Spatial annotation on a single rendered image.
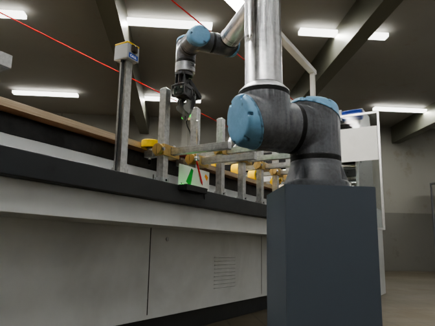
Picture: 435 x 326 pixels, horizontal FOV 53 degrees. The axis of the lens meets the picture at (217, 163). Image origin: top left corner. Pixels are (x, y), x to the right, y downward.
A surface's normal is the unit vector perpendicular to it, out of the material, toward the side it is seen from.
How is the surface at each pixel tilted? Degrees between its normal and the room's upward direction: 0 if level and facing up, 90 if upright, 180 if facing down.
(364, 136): 90
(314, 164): 70
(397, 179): 90
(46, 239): 90
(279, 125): 103
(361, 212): 90
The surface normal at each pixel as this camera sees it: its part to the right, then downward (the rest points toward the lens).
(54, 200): 0.86, -0.08
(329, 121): 0.40, -0.17
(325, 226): 0.09, -0.19
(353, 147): -0.51, -0.18
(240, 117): -0.91, -0.01
